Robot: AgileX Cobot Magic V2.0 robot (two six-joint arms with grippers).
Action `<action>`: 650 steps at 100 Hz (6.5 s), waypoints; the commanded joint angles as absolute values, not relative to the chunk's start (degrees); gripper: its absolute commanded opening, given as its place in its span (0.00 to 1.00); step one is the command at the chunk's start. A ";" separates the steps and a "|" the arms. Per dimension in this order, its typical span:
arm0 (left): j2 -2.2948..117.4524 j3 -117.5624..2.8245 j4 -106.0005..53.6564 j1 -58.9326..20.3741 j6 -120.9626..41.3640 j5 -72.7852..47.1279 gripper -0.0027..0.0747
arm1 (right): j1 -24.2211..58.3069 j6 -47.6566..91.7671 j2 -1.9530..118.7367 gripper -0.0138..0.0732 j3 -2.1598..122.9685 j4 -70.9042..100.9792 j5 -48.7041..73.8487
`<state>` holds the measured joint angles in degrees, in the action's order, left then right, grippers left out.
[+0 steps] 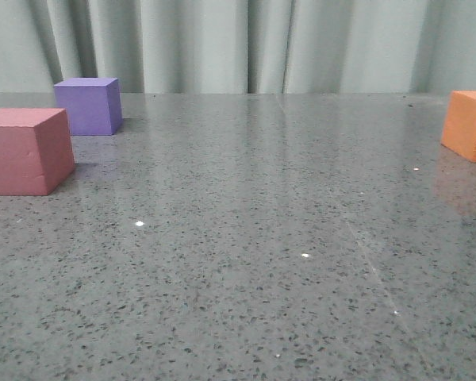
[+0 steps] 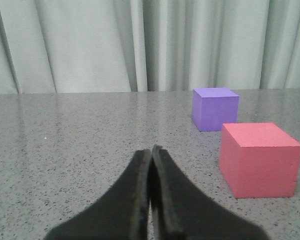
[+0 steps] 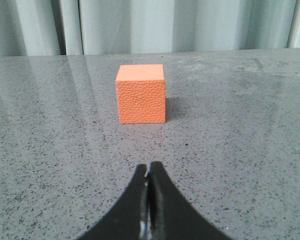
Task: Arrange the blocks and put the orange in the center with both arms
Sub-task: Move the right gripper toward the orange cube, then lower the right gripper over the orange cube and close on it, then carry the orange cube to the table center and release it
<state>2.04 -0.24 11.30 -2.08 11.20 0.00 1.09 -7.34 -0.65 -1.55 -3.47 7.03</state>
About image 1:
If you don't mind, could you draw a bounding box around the orange foam block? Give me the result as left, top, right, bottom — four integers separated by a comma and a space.
441, 90, 476, 163

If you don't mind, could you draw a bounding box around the purple foam block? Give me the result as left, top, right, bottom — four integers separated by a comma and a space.
54, 78, 123, 136

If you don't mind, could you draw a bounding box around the pale green curtain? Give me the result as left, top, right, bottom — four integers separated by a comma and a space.
0, 1, 476, 94

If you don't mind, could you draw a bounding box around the red foam block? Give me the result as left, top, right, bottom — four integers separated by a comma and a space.
0, 108, 75, 195

